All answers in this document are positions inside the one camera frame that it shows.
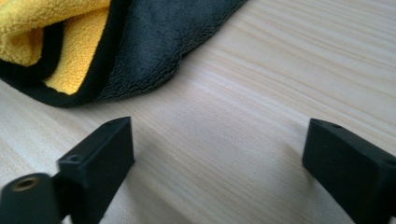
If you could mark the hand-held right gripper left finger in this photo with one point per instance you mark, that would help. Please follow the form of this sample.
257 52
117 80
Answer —
99 155

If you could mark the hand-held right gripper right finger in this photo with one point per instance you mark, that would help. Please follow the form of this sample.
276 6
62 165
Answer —
348 168

